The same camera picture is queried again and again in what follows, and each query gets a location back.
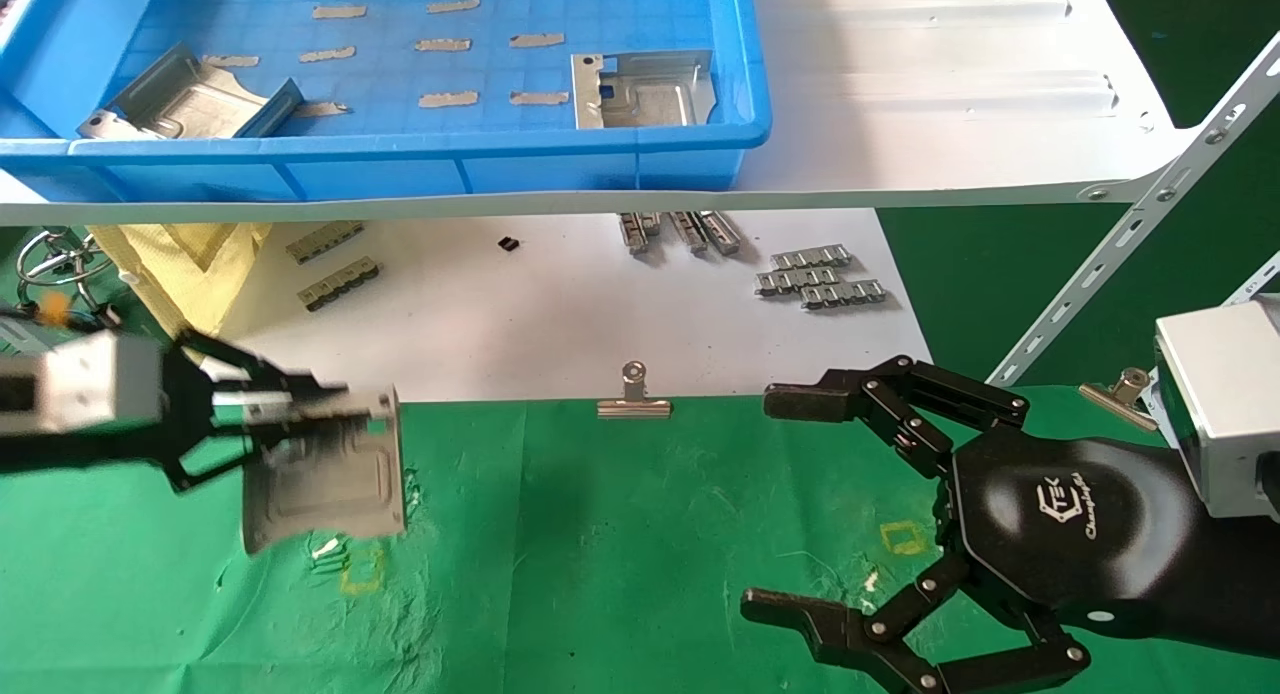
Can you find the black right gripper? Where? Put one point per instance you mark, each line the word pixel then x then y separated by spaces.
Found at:
pixel 1070 534

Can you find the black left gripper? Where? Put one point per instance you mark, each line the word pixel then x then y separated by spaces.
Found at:
pixel 188 414

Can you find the silver stamped sheet metal part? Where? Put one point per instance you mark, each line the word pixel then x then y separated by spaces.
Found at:
pixel 645 97
pixel 325 474
pixel 190 107

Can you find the yellow cloth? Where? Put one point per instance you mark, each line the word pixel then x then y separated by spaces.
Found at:
pixel 180 274

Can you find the green table cloth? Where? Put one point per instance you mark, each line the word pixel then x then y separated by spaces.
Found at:
pixel 620 534

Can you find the silver segmented metal strip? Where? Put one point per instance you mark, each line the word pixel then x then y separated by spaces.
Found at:
pixel 843 293
pixel 812 258
pixel 797 279

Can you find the silver binder clip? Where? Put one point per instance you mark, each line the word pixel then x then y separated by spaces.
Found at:
pixel 1118 399
pixel 633 405

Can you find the bunch of metal rings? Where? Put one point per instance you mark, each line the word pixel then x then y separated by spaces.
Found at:
pixel 62 242

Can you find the blue plastic tray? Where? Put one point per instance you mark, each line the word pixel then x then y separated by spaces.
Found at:
pixel 400 167

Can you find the beige tape strip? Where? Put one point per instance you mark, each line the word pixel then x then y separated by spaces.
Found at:
pixel 448 99
pixel 327 53
pixel 453 5
pixel 322 108
pixel 539 98
pixel 443 45
pixel 339 11
pixel 231 61
pixel 536 40

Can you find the white metal shelf board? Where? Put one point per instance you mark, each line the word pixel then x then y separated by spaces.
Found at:
pixel 950 124

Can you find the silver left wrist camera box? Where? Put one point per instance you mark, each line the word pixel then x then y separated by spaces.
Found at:
pixel 70 384

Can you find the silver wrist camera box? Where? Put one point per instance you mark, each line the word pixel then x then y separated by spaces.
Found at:
pixel 70 384
pixel 1220 404

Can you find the silver metal rail piece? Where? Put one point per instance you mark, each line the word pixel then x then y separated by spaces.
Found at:
pixel 688 231
pixel 722 231
pixel 637 231

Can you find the white perforated shelf post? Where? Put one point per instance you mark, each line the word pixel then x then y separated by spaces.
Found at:
pixel 1105 257
pixel 1250 286

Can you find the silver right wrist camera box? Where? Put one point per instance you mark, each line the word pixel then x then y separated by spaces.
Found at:
pixel 1220 404

